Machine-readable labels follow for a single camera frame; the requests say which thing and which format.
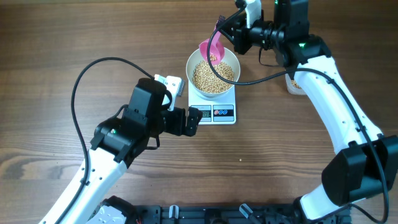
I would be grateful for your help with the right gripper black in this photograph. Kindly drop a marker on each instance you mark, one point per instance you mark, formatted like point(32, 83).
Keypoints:
point(237, 35)

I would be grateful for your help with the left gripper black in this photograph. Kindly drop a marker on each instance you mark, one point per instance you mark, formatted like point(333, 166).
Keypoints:
point(178, 127)

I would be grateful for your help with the pink measuring scoop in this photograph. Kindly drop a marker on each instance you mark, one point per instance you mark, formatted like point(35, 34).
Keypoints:
point(216, 48)

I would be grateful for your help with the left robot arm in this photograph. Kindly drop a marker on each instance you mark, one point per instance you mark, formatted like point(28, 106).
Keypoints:
point(115, 145)

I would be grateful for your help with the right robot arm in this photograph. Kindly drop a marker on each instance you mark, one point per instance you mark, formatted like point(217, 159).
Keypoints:
point(365, 162)

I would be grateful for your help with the white digital kitchen scale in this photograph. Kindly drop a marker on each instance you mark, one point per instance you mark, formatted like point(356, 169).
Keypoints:
point(217, 109)

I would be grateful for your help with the white bowl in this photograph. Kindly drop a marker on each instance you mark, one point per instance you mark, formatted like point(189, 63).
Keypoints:
point(229, 58)

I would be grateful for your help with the soybeans in pink scoop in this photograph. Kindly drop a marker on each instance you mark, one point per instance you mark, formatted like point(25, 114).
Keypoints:
point(213, 57)

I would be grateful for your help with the soybeans in white bowl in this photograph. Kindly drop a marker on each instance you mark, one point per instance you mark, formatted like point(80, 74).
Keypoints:
point(205, 80)

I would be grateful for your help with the pile of soybeans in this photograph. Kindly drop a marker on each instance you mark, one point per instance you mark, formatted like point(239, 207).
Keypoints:
point(295, 85)

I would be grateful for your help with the clear plastic container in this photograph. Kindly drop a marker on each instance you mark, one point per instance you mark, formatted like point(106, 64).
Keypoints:
point(291, 89)

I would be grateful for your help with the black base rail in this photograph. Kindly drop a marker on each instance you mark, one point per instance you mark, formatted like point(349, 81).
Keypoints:
point(117, 210)

